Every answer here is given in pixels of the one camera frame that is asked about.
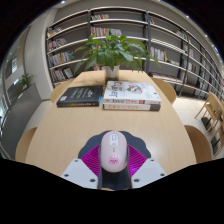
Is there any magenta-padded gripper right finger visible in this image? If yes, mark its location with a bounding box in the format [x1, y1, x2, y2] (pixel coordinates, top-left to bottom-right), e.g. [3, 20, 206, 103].
[126, 145, 168, 190]

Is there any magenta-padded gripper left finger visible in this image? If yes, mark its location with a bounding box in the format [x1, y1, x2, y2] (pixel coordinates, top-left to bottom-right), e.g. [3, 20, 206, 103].
[60, 144, 103, 190]

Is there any pink computer mouse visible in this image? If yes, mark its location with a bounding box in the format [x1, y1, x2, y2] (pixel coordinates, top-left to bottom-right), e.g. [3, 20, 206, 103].
[99, 130, 129, 173]

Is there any dark cartoon-face mouse pad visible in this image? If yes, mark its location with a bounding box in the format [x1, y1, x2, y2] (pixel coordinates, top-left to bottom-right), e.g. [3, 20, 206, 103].
[77, 129, 152, 161]

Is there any round-backed wooden chair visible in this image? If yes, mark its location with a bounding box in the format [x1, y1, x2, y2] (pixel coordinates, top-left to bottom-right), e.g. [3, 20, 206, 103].
[183, 124, 213, 164]
[151, 77, 178, 105]
[14, 126, 38, 164]
[50, 79, 75, 104]

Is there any thick book with dark spine end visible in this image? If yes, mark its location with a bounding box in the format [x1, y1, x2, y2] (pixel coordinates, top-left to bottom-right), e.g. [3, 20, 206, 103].
[102, 101, 162, 112]

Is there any black book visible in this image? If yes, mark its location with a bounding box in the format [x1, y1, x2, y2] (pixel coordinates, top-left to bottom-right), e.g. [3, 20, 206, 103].
[56, 85, 104, 108]

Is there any white illustrated-cover book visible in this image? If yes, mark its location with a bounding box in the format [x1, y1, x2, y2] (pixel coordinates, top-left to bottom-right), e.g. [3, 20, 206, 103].
[102, 80, 163, 105]

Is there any group of slatted wooden chairs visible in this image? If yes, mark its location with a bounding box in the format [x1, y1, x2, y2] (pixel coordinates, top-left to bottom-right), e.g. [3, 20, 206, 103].
[194, 91, 224, 158]

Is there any small background potted plant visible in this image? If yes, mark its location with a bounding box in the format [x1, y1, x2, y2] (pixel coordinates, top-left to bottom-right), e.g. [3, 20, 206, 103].
[18, 73, 34, 91]

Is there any green plant in white pot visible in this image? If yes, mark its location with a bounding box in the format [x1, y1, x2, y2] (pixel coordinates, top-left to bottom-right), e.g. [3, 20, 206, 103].
[73, 31, 161, 81]

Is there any grey shelf unit with books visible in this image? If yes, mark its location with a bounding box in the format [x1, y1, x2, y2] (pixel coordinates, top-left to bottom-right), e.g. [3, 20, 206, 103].
[45, 5, 224, 101]

